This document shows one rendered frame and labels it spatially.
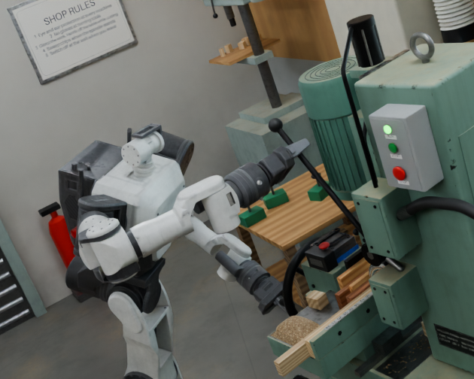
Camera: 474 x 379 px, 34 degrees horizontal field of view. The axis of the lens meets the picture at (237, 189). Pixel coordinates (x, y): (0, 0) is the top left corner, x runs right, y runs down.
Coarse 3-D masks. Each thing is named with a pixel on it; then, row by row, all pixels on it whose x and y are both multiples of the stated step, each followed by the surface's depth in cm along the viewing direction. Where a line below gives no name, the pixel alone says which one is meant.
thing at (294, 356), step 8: (368, 288) 200; (328, 320) 193; (296, 344) 188; (304, 344) 187; (288, 352) 186; (296, 352) 186; (304, 352) 188; (280, 360) 185; (288, 360) 185; (296, 360) 187; (304, 360) 188; (280, 368) 184; (288, 368) 186
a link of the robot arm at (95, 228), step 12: (96, 216) 190; (84, 228) 184; (96, 228) 173; (108, 228) 170; (84, 240) 172; (96, 240) 171; (84, 252) 176; (96, 264) 177; (96, 276) 177; (132, 276) 174
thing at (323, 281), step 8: (304, 264) 218; (344, 264) 211; (304, 272) 220; (312, 272) 216; (320, 272) 213; (328, 272) 210; (336, 272) 209; (312, 280) 218; (320, 280) 215; (328, 280) 212; (336, 280) 209; (312, 288) 220; (320, 288) 217; (328, 288) 214; (336, 288) 210
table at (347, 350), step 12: (336, 300) 207; (300, 312) 208; (312, 312) 206; (324, 312) 204; (336, 312) 202; (372, 324) 195; (384, 324) 197; (360, 336) 193; (372, 336) 196; (276, 348) 202; (288, 348) 196; (336, 348) 189; (348, 348) 191; (360, 348) 194; (312, 360) 189; (324, 360) 187; (336, 360) 189; (348, 360) 192; (312, 372) 192; (324, 372) 188
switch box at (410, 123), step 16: (384, 112) 152; (400, 112) 149; (416, 112) 148; (400, 128) 148; (416, 128) 148; (384, 144) 154; (400, 144) 150; (416, 144) 149; (432, 144) 151; (384, 160) 156; (400, 160) 153; (416, 160) 149; (432, 160) 152; (416, 176) 151; (432, 176) 152
